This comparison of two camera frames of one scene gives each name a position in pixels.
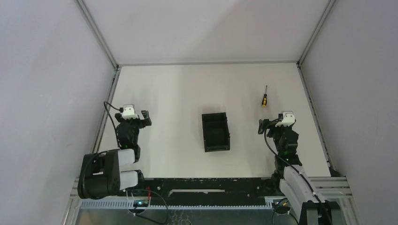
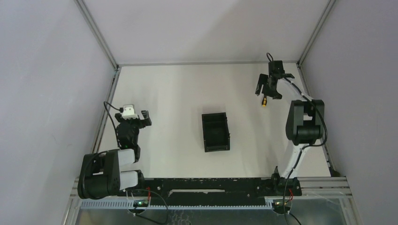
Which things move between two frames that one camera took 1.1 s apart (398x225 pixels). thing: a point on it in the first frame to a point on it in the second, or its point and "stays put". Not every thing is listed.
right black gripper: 263,124 to 263,79
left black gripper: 133,121 stays put
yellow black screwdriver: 264,101 stays put
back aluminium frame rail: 189,63 stays put
